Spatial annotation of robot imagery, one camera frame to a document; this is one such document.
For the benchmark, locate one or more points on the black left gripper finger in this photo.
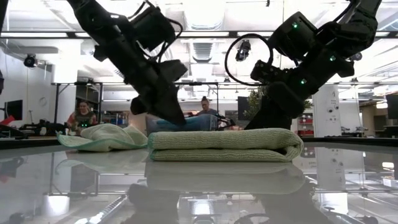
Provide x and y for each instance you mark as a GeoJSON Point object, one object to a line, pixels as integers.
{"type": "Point", "coordinates": [172, 109]}

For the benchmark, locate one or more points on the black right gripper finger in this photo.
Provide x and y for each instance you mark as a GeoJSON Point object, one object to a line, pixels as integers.
{"type": "Point", "coordinates": [270, 119]}

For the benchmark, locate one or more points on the green microfiber towel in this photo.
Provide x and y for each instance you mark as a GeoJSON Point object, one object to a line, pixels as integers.
{"type": "Point", "coordinates": [224, 144]}
{"type": "Point", "coordinates": [105, 137]}

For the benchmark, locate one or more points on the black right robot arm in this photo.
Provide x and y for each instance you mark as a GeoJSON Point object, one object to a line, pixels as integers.
{"type": "Point", "coordinates": [357, 28]}

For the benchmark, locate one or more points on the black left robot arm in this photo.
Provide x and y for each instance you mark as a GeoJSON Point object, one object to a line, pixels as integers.
{"type": "Point", "coordinates": [93, 18]}

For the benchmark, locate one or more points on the small green potted plant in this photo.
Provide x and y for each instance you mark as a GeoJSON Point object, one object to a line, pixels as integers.
{"type": "Point", "coordinates": [255, 102]}

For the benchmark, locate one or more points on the dark grey plastic bin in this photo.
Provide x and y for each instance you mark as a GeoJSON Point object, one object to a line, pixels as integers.
{"type": "Point", "coordinates": [150, 124]}

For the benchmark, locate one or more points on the small dark background screen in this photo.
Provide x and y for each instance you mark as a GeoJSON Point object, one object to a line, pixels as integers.
{"type": "Point", "coordinates": [243, 104]}

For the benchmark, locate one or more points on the white column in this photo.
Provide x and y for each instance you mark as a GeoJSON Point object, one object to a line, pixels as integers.
{"type": "Point", "coordinates": [325, 109]}

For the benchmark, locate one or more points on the person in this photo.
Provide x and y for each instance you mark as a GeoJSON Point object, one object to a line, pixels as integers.
{"type": "Point", "coordinates": [206, 107]}
{"type": "Point", "coordinates": [82, 116]}

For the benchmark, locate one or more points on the red storage rack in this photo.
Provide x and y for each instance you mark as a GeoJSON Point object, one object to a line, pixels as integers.
{"type": "Point", "coordinates": [305, 124]}

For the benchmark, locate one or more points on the ceiling air vent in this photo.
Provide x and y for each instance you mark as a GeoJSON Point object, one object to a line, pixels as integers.
{"type": "Point", "coordinates": [202, 51]}

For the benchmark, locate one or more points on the black hanging spotlight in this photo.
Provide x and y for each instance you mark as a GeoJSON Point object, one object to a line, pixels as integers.
{"type": "Point", "coordinates": [243, 49]}

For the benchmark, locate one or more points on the white translucent table mat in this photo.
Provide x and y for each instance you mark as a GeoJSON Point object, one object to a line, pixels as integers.
{"type": "Point", "coordinates": [199, 186]}

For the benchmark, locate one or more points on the black background monitor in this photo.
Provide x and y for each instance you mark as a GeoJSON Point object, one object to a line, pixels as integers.
{"type": "Point", "coordinates": [14, 110]}
{"type": "Point", "coordinates": [392, 107]}

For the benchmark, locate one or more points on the dark background robot equipment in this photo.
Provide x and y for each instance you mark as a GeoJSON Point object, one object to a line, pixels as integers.
{"type": "Point", "coordinates": [43, 127]}

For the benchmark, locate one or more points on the red angled object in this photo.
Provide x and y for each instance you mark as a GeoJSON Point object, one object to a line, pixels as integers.
{"type": "Point", "coordinates": [5, 120]}

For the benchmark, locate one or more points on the black background gantry frame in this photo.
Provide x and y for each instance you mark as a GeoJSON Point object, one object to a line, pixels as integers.
{"type": "Point", "coordinates": [199, 83]}

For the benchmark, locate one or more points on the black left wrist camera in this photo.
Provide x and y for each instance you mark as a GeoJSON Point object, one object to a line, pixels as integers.
{"type": "Point", "coordinates": [175, 70]}

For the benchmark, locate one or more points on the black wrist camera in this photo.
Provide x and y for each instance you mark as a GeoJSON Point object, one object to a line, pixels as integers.
{"type": "Point", "coordinates": [267, 71]}
{"type": "Point", "coordinates": [175, 70]}

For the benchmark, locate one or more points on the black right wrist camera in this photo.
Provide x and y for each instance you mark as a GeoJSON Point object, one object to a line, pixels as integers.
{"type": "Point", "coordinates": [267, 71]}

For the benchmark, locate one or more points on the black wall-mounted camera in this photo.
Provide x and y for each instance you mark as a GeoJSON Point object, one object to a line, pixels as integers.
{"type": "Point", "coordinates": [30, 60]}

